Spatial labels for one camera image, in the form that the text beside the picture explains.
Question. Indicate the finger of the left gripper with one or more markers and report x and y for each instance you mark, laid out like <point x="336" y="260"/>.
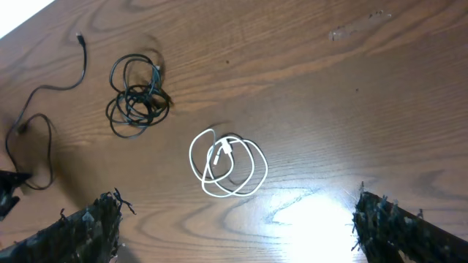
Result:
<point x="9" y="182"/>

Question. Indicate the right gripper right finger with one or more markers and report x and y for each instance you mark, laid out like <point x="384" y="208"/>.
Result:
<point x="388" y="233"/>

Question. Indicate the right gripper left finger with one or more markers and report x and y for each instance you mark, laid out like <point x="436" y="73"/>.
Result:
<point x="89" y="235"/>

